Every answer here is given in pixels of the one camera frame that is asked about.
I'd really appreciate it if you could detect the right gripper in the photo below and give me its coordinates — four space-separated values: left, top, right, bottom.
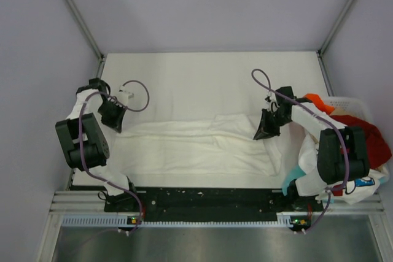
254 108 290 141

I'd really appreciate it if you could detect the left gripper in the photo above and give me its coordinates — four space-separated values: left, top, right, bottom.
97 101 127 133

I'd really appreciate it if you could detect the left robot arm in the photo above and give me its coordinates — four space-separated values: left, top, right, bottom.
55 78 146 211

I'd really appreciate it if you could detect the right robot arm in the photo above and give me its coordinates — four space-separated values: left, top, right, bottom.
254 86 370 210

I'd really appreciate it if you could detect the teal t shirt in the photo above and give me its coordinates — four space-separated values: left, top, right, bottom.
281 166 306 196

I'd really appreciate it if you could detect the orange t shirt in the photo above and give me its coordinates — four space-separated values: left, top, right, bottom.
304 93 335 115

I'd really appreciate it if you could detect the white printed t shirt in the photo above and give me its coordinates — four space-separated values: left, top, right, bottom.
298 132 390 204

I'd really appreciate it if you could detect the white laundry basket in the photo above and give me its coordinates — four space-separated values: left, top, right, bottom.
322 96 392 204

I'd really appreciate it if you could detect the red t shirt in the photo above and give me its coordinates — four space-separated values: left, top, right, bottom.
330 114 393 197

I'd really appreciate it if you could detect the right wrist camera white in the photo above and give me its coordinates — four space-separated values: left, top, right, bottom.
265 91 278 112

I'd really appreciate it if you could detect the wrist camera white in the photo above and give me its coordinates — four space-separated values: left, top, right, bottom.
265 91 278 112
116 85 134 105

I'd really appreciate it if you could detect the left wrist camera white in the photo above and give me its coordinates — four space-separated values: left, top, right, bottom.
116 85 134 105

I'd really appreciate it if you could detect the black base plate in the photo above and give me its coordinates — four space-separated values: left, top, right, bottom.
98 187 322 222

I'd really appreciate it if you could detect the grey slotted cable duct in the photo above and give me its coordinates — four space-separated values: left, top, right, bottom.
61 214 311 229

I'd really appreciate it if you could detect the aluminium front rail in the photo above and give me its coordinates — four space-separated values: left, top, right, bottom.
49 191 105 214

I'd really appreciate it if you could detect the right aluminium frame post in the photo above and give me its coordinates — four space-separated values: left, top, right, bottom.
317 0 357 59

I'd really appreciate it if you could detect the aluminium frame post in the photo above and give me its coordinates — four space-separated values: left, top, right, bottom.
63 0 104 60
317 0 357 59

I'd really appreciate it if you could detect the left aluminium frame post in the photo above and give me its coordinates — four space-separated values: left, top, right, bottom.
63 0 104 60

